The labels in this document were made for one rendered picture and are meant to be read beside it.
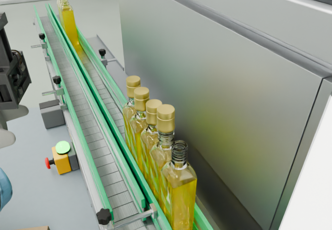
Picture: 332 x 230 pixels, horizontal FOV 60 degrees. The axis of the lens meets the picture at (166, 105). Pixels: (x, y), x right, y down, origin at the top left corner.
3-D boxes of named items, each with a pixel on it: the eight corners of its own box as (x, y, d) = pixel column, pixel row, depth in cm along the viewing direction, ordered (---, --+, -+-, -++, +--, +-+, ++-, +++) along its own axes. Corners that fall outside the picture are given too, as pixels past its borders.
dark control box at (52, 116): (65, 124, 119) (62, 108, 115) (45, 130, 117) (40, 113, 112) (62, 114, 125) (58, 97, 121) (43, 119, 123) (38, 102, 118)
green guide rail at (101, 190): (116, 232, 65) (112, 210, 61) (112, 234, 65) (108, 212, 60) (37, 16, 195) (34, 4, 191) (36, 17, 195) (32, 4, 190)
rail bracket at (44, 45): (51, 61, 140) (45, 34, 133) (35, 64, 138) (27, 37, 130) (50, 57, 143) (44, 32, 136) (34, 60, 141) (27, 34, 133)
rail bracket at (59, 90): (68, 110, 106) (61, 78, 99) (48, 115, 104) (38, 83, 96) (66, 104, 109) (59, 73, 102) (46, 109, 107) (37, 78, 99)
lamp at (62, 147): (71, 152, 95) (69, 145, 94) (57, 156, 94) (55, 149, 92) (69, 144, 99) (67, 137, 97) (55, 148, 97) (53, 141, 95)
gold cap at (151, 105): (165, 122, 61) (165, 105, 58) (150, 127, 60) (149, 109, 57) (158, 113, 64) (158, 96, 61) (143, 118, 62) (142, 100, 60)
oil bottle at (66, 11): (79, 44, 156) (69, -10, 140) (68, 46, 154) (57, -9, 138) (77, 41, 160) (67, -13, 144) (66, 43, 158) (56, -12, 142)
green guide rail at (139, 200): (146, 220, 68) (145, 198, 63) (143, 221, 68) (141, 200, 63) (49, 15, 198) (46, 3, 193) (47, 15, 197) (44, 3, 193)
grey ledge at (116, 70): (170, 150, 102) (170, 126, 95) (147, 158, 98) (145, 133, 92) (99, 51, 172) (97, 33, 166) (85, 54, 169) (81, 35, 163)
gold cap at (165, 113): (178, 130, 55) (178, 111, 53) (161, 134, 54) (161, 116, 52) (169, 119, 58) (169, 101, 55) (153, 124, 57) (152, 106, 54)
